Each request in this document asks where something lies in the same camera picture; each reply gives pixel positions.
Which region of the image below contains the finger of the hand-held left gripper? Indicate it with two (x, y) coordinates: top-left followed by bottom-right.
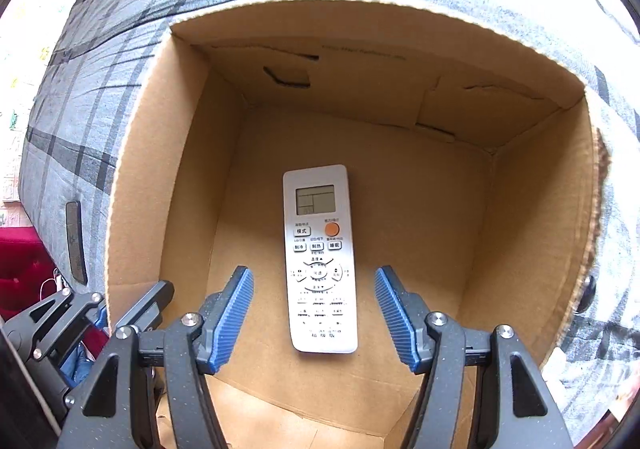
(0, 289), (109, 411)
(107, 280), (176, 335)

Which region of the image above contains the black cup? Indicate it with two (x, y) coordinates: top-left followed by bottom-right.
(575, 274), (599, 315)

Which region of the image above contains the brown cardboard box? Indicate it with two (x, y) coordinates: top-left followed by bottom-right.
(102, 0), (612, 449)

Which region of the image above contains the blue denim cloth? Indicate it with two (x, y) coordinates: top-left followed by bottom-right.
(60, 344), (101, 387)

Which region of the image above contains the dark flat strip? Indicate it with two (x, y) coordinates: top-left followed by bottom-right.
(65, 200), (89, 286)

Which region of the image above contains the grey plaid bed sheet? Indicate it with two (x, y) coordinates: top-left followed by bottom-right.
(17, 0), (640, 430)

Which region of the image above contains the white remote control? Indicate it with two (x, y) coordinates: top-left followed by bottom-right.
(283, 164), (359, 354)

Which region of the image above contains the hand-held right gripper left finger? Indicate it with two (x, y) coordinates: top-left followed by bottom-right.
(57, 265), (255, 449)

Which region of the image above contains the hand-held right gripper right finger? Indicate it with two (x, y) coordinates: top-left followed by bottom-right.
(374, 265), (576, 449)

